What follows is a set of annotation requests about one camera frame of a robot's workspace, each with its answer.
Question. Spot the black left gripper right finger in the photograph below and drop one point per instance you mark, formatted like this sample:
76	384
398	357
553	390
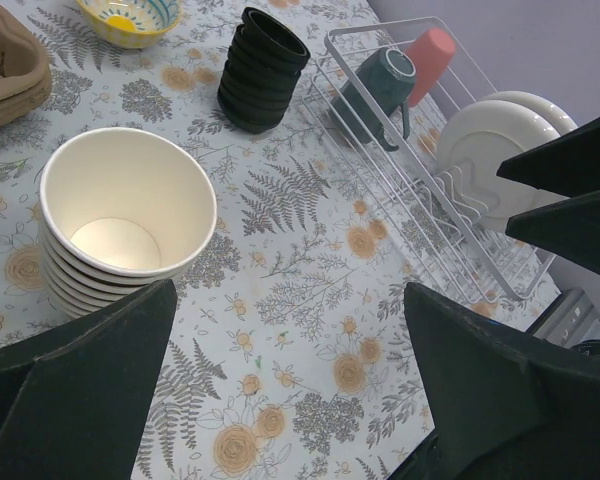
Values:
505	404

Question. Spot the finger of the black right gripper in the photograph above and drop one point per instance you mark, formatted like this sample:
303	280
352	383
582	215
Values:
568	164
569	229

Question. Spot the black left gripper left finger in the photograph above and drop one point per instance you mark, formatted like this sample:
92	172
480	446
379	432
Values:
74	400

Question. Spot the white plate rear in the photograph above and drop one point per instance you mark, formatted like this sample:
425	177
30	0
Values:
551	112

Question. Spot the white plate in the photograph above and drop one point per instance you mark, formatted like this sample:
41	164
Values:
551	112
476	141

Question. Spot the white plate front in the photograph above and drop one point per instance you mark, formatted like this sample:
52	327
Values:
476	141

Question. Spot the pink plastic cup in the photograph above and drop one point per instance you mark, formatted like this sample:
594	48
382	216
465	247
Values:
431	54

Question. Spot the stack of paper cups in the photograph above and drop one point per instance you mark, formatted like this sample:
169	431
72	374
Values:
121	208

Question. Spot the dark teal mug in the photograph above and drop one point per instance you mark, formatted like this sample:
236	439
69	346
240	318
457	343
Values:
389	76

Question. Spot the floral tablecloth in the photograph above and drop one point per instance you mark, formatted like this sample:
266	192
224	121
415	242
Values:
289	356

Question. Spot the cardboard cup carrier tray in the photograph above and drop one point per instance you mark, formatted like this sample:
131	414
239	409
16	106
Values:
25	75

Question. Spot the stack of black lids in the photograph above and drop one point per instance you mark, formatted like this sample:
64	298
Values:
264	64

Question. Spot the yellow patterned bowl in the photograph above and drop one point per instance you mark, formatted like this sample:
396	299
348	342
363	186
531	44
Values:
133	24

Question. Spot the white wire dish rack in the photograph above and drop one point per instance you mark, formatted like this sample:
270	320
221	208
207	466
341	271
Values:
429	206

